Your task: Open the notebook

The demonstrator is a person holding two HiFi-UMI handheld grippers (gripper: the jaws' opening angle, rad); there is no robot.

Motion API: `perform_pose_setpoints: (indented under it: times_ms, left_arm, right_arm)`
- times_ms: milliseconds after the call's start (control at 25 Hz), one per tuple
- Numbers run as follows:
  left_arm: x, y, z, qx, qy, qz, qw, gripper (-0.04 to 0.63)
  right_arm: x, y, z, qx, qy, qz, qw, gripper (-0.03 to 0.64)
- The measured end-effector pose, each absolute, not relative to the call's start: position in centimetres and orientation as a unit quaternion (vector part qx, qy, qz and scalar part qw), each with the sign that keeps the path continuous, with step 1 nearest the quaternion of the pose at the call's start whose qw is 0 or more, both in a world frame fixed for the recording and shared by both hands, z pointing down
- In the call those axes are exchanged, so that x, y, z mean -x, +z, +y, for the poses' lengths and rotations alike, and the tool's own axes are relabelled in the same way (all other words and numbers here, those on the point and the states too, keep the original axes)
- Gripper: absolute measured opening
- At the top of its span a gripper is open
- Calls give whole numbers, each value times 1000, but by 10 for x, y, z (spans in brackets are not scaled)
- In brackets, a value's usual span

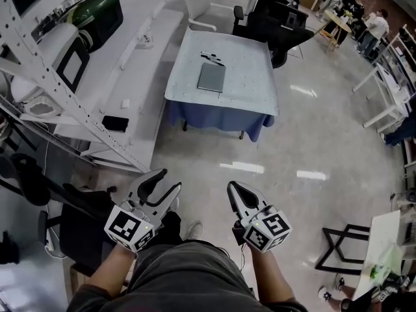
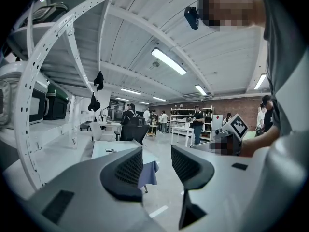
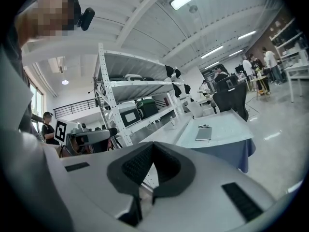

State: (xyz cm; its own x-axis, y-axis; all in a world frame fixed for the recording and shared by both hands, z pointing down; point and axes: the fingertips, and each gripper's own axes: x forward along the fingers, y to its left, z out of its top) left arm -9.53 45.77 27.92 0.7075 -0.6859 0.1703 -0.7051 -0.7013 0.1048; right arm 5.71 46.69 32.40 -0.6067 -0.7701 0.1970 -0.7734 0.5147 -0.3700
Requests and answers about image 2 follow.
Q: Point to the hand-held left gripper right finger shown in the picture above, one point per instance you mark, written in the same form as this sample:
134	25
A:
193	173

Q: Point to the black office chair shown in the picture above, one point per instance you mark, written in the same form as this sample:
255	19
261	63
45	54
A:
132	132

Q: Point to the white perforated shelf rack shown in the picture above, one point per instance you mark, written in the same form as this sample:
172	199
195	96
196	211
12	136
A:
24	100

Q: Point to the green-lid black container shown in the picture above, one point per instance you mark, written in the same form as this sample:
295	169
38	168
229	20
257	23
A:
56	110

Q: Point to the long white bench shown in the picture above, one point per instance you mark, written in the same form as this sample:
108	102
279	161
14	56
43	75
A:
55	153

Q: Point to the white desk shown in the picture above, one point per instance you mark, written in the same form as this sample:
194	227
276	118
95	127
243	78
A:
111	124

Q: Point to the group of ceiling light strips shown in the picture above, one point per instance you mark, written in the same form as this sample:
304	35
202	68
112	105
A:
169	61

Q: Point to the round wooden table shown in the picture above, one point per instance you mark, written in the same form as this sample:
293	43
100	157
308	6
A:
152	129

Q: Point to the blue tablecloth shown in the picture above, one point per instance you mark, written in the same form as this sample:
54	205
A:
149	175

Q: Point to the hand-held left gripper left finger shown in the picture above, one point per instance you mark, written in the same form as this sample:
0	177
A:
120	178

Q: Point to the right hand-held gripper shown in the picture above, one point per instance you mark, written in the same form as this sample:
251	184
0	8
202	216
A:
237	127

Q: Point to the white cabinet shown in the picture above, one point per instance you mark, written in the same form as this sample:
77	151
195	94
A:
216	127

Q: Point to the black cap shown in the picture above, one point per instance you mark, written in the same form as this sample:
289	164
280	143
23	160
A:
93	104
99	80

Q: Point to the white-barrel marker pen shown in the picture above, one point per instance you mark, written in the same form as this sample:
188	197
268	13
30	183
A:
108	150

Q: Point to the person's grey shirt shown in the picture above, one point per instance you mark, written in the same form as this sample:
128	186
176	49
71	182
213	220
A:
282	33

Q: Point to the black head camera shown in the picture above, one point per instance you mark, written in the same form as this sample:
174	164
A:
192	18

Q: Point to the white container with black window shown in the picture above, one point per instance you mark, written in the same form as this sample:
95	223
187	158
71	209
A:
14	69

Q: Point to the person's right forearm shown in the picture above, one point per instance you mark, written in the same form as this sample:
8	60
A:
260	141

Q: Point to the white chair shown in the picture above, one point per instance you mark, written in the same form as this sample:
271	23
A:
97	130

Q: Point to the ceiling smoke detector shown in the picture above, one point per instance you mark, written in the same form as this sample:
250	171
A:
156	64

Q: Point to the person's face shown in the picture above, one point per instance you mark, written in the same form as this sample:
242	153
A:
229	6

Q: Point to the white storage shelf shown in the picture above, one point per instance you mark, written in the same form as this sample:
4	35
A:
183	116

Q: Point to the white table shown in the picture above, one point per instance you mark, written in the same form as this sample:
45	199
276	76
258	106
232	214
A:
182	129

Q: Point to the clear plastic bottle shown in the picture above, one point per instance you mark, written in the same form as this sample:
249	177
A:
74	141

